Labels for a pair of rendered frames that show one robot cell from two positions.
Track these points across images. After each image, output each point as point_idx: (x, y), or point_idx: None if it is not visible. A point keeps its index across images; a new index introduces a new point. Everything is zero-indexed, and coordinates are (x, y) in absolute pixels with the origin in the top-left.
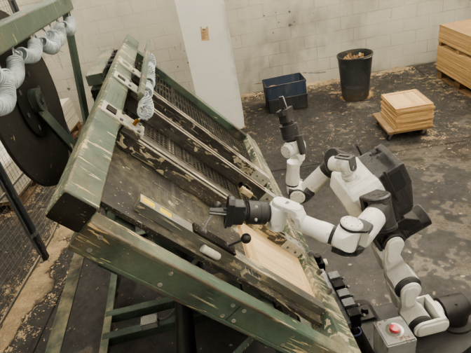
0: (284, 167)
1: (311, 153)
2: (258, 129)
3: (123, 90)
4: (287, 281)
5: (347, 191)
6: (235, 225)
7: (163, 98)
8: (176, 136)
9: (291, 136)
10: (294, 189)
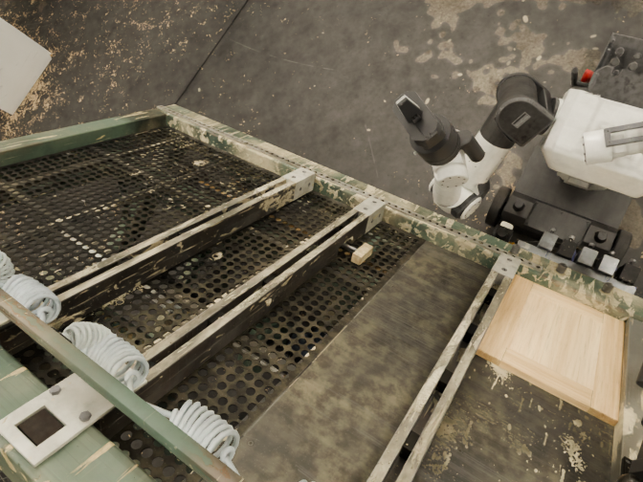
0: (189, 76)
1: (195, 21)
2: (78, 41)
3: (110, 461)
4: (630, 365)
5: (638, 177)
6: (487, 365)
7: (84, 272)
8: (232, 330)
9: (454, 151)
10: (460, 204)
